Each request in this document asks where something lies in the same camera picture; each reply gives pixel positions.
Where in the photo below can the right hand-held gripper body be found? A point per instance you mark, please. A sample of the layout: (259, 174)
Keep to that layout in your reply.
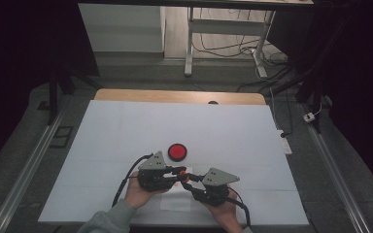
(215, 192)

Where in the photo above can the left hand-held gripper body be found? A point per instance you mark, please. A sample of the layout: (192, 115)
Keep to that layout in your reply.
(153, 179)

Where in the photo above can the round red ink pad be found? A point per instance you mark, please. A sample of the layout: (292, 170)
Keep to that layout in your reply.
(177, 152)

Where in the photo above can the white paper sheet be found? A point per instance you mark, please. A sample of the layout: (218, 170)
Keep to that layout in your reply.
(176, 202)

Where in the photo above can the person's left hand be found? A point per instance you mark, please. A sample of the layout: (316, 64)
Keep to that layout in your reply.
(137, 195)

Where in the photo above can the person's right hand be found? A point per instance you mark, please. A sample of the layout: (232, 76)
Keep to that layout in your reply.
(226, 215)

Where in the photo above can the black table grommet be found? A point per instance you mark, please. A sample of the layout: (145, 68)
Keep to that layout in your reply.
(213, 102)

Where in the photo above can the white power strip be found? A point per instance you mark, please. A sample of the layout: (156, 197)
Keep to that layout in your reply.
(285, 144)

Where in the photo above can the black floor plate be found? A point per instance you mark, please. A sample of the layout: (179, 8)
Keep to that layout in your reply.
(61, 137)

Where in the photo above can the small white adapter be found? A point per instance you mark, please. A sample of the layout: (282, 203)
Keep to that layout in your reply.
(309, 117)

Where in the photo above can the black metal stand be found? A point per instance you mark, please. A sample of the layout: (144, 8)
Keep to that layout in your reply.
(53, 93)
(314, 87)

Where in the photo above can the grey cabinet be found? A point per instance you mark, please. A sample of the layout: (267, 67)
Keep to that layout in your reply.
(123, 29)

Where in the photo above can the metal floor rail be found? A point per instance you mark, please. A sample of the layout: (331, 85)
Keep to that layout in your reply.
(335, 174)
(26, 171)

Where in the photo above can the white desk frame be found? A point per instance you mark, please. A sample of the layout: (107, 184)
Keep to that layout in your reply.
(226, 26)

